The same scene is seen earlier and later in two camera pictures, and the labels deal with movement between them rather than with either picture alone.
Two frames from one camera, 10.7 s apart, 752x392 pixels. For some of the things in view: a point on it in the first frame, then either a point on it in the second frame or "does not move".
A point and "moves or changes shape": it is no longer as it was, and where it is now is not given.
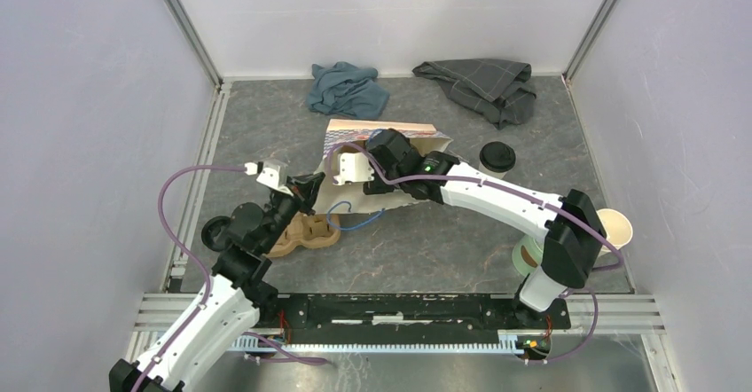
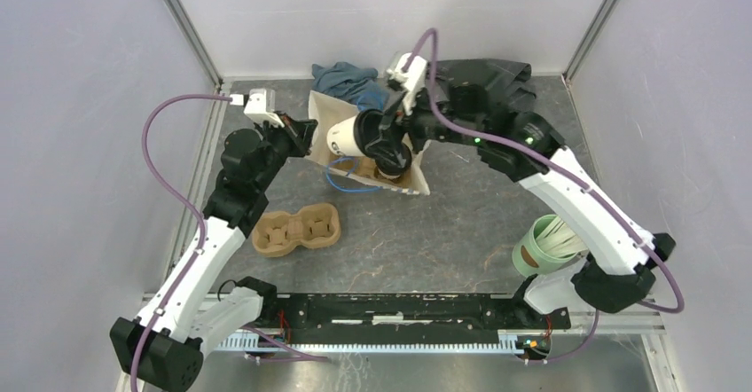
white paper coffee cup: [483, 168] to [340, 138]
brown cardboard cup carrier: [309, 231] does not move
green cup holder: [527, 255] does not move
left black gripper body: [300, 198] to [286, 138]
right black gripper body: [379, 185] to [423, 125]
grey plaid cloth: [495, 88] does not move
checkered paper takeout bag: [351, 136] moves or changes shape
